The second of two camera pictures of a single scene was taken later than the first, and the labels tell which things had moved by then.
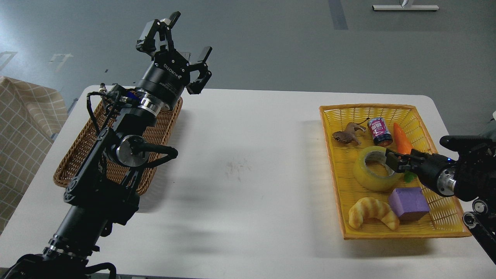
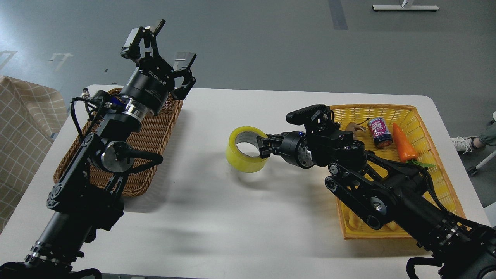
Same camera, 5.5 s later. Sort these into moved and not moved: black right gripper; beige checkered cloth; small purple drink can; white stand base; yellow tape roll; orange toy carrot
Moved: black right gripper; yellow tape roll
Not moved: orange toy carrot; small purple drink can; beige checkered cloth; white stand base
